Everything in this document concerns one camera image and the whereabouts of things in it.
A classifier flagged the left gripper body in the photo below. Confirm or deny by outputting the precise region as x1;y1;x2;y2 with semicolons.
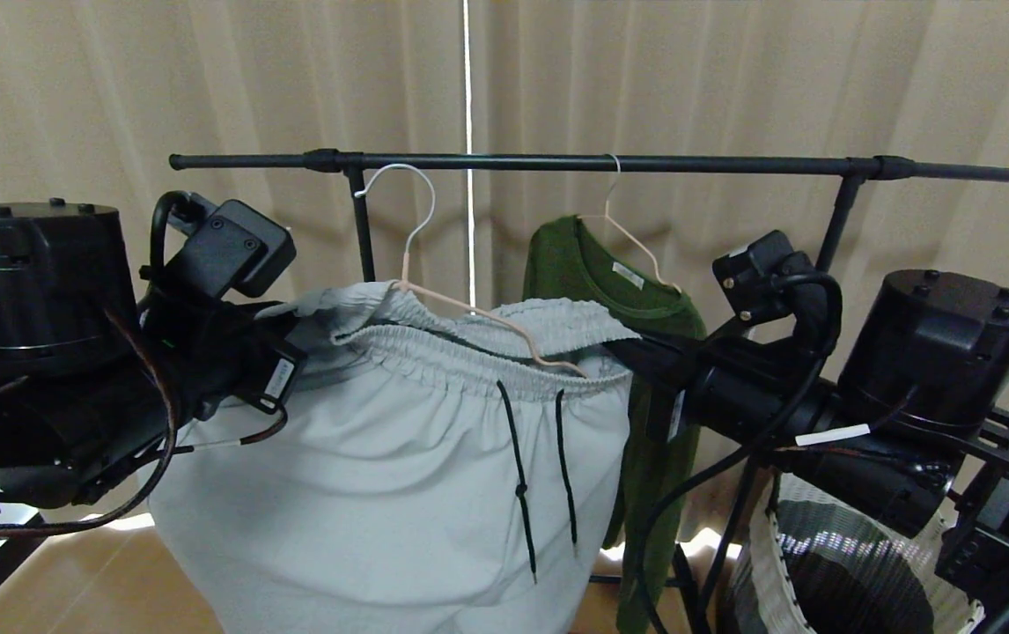
144;298;309;421

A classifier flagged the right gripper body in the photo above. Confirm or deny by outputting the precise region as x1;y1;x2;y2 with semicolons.
645;337;831;447

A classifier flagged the pink clothes hanger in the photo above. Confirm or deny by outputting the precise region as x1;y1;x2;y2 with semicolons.
579;154;683;294
353;163;591;380

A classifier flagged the green printed shirt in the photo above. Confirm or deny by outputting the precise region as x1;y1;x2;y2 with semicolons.
522;216;708;634

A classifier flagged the pale grey garment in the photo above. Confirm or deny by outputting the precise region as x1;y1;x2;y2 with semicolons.
148;282;642;634

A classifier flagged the white laundry basket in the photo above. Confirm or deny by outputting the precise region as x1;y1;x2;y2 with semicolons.
720;471;985;634

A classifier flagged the black clothes rack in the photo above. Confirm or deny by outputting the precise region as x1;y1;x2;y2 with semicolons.
168;148;1009;634

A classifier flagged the black cable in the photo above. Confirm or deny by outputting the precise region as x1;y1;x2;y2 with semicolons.
150;191;215;284
637;271;844;634

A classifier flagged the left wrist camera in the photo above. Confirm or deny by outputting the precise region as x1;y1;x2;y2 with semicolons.
166;200;297;300

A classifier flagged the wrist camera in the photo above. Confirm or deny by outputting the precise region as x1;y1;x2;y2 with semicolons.
713;231;815;324
166;200;297;300

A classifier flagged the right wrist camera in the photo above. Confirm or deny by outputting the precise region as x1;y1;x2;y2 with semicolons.
713;231;815;324

